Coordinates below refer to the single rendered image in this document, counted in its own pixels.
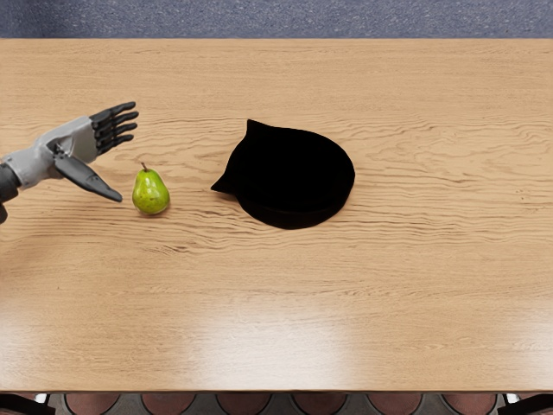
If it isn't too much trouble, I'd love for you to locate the black cat-shaped plate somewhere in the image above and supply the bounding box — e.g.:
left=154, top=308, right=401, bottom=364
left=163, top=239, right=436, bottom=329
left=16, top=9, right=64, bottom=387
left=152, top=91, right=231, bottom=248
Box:
left=210, top=118, right=356, bottom=231

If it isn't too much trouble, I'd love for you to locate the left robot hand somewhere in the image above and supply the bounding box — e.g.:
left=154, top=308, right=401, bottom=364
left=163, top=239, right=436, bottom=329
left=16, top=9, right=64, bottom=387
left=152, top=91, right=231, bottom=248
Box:
left=1, top=101, right=140, bottom=203

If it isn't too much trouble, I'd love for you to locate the green pear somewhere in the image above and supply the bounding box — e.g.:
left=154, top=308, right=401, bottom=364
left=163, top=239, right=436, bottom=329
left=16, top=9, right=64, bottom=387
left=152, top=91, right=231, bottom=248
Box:
left=131, top=162, right=171, bottom=216

